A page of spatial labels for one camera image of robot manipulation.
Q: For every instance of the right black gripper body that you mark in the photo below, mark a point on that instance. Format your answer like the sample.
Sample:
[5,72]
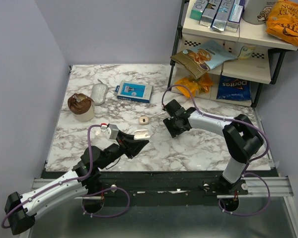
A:
[172,126]

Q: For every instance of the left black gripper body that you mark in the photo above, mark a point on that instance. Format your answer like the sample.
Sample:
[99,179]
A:
[122,144]

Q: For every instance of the white earbud charging case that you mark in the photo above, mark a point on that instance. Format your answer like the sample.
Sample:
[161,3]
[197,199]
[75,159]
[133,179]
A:
[142,134]

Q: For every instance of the beige earbud charging case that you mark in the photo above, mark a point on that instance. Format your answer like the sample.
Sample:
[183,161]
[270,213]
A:
[144,120]

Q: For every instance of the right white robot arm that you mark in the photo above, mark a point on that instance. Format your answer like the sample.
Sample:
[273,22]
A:
[242,138]

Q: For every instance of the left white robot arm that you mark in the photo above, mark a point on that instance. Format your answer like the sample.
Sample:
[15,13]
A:
[82,180]

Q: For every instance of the orange snack bag lower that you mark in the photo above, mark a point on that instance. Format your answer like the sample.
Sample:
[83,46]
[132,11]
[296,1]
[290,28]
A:
[189,85]

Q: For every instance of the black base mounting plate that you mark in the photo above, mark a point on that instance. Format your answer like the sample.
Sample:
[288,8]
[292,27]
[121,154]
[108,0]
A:
[162,188]

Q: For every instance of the blue Harry's razor box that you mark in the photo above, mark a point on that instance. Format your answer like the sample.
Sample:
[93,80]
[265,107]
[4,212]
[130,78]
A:
[132,91]

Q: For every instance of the blue Doritos bag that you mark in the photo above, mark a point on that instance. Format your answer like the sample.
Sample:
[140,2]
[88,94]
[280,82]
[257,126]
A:
[233,89]

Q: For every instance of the gold blue snack bag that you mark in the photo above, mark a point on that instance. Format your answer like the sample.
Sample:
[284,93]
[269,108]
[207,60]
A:
[200,59]

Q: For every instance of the teal toothpaste box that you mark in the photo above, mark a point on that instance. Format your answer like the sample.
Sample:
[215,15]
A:
[197,9]

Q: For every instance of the orange kettle chips bag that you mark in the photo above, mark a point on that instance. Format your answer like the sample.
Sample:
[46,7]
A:
[282,21]

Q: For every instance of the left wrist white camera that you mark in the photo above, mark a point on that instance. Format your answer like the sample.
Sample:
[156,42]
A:
[110,130]

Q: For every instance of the black frame shelf rack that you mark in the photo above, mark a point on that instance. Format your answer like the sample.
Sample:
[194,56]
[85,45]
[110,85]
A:
[262,67]

